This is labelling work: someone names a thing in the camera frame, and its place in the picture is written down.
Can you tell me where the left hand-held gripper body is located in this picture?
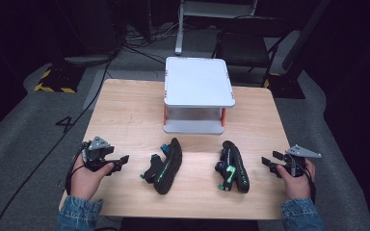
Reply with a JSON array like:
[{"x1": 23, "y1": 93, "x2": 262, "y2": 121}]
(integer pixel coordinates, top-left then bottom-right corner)
[{"x1": 81, "y1": 135, "x2": 116, "y2": 172}]

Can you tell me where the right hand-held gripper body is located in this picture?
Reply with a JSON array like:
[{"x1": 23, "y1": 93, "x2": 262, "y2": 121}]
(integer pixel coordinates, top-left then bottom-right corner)
[{"x1": 282, "y1": 143, "x2": 323, "y2": 178}]

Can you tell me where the black sandal with green trim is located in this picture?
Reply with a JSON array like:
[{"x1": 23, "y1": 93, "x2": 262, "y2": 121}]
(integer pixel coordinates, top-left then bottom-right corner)
[
  {"x1": 140, "y1": 137, "x2": 184, "y2": 195},
  {"x1": 214, "y1": 140, "x2": 251, "y2": 194}
]

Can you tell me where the white two-tier shoe rack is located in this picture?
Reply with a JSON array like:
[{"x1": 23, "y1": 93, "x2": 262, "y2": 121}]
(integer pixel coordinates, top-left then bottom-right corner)
[{"x1": 162, "y1": 56, "x2": 236, "y2": 136}]

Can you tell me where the person's right hand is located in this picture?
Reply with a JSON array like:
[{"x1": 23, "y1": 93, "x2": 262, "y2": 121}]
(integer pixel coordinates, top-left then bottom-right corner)
[{"x1": 276, "y1": 158, "x2": 317, "y2": 201}]

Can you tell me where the person's left hand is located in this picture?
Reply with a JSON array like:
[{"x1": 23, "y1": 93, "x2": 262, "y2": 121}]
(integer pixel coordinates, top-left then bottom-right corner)
[{"x1": 69, "y1": 153, "x2": 115, "y2": 202}]

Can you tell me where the yellow-black striped stand base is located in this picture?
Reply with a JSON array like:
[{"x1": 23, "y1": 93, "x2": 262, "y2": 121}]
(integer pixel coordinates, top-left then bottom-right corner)
[
  {"x1": 262, "y1": 71, "x2": 306, "y2": 100},
  {"x1": 33, "y1": 64, "x2": 85, "y2": 94}
]

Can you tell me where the black folding chair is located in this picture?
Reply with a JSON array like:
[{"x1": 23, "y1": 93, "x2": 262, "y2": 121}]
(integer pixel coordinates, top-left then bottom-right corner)
[{"x1": 211, "y1": 14, "x2": 292, "y2": 89}]

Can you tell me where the dark slanted stand pole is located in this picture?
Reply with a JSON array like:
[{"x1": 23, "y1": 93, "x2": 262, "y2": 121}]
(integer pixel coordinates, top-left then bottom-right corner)
[{"x1": 281, "y1": 0, "x2": 333, "y2": 72}]

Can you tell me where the white metal stand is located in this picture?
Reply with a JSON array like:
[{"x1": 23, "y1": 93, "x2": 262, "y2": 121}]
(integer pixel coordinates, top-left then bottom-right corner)
[{"x1": 173, "y1": 0, "x2": 259, "y2": 56}]

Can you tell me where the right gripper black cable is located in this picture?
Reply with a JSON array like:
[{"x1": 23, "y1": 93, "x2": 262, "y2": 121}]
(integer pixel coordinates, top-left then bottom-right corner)
[{"x1": 303, "y1": 163, "x2": 318, "y2": 205}]

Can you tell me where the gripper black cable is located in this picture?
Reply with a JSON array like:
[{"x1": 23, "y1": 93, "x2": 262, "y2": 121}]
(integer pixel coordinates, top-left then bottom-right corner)
[
  {"x1": 64, "y1": 145, "x2": 89, "y2": 196},
  {"x1": 303, "y1": 163, "x2": 318, "y2": 205}
]

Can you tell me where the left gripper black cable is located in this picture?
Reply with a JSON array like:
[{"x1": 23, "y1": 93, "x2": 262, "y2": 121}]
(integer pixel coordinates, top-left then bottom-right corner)
[{"x1": 64, "y1": 145, "x2": 89, "y2": 196}]

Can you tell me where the long black floor cable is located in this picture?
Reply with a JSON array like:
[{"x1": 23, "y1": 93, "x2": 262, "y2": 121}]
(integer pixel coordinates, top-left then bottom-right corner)
[{"x1": 0, "y1": 47, "x2": 123, "y2": 231}]

